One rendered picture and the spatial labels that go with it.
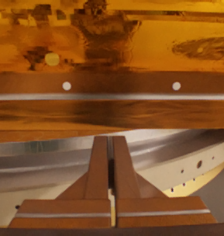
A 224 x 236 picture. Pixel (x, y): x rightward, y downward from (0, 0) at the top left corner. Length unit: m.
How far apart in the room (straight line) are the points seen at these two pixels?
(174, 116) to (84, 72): 0.15
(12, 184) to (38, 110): 0.10
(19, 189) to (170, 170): 0.20
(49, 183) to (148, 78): 0.18
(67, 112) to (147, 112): 0.12
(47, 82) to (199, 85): 0.22
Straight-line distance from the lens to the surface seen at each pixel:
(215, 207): 0.47
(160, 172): 0.26
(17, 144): 0.25
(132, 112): 0.25
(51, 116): 0.26
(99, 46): 0.23
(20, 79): 0.27
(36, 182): 0.23
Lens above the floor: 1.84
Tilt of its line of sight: 16 degrees down
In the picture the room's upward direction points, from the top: straight up
